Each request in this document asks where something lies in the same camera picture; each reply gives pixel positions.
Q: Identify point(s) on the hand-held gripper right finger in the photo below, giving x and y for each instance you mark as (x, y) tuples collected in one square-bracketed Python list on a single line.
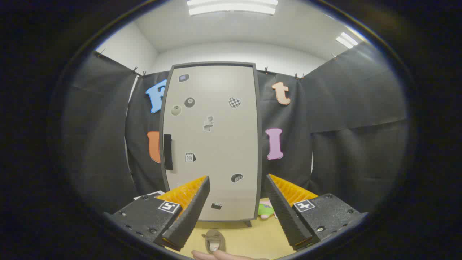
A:
[(285, 216)]

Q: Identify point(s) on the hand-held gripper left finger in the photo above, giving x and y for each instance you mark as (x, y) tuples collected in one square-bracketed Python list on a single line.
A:
[(191, 216)]

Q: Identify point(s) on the brown fuzzy shoe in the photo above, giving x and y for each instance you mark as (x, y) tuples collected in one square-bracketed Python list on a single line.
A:
[(214, 238)]

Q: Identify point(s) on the light grey shoe cabinet door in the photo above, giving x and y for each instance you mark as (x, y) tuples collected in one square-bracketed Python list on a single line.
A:
[(216, 151)]

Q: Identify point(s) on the green and pink plush toy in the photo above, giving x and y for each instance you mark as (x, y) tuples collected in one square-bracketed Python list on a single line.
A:
[(264, 210)]

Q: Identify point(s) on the black backdrop cloth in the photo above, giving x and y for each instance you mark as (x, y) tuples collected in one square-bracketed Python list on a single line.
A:
[(343, 108)]

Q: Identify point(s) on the small ceiling light panel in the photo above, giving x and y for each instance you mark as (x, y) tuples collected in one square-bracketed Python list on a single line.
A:
[(346, 39)]

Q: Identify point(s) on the long ceiling light panel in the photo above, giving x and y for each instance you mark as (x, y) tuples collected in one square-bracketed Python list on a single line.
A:
[(231, 8)]

